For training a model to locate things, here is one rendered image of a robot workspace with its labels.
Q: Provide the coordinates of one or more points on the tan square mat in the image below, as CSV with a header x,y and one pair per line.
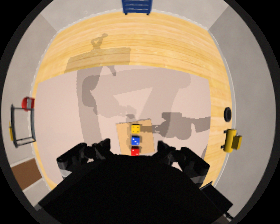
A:
x,y
146,144

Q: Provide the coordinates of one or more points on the yellow die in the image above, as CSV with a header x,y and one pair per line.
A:
x,y
135,128

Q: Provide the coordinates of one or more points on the blue die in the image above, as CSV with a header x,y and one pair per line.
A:
x,y
135,140

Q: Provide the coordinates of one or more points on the red die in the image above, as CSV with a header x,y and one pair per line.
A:
x,y
135,151

